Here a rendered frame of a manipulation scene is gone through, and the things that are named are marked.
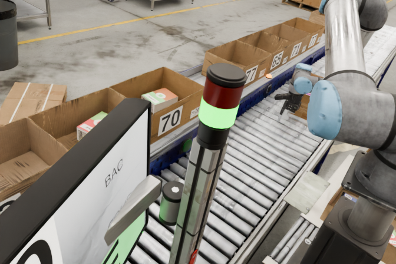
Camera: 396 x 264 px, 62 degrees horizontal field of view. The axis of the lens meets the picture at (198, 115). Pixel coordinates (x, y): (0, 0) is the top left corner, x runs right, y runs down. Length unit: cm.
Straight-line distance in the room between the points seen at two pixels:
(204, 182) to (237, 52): 202
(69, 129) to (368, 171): 117
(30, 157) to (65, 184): 106
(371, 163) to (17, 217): 86
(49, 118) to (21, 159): 19
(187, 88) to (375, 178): 108
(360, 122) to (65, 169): 68
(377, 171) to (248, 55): 160
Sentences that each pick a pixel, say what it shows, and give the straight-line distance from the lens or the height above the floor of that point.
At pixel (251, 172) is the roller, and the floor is 74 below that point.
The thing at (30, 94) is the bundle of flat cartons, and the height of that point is 13.
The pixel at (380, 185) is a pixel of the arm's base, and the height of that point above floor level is 130.
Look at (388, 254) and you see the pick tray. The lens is 160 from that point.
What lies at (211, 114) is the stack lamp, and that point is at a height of 161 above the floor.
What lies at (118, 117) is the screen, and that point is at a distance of 50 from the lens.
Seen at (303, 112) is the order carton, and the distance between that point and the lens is 226.
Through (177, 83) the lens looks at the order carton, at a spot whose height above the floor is 99.
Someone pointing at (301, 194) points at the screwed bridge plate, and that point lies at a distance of 169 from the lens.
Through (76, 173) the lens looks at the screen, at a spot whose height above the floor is 155.
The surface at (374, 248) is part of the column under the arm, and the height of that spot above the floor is 108.
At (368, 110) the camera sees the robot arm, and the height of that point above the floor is 149.
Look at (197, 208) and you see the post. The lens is 53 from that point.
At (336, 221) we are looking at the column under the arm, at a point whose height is 108.
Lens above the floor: 183
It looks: 33 degrees down
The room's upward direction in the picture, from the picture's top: 11 degrees clockwise
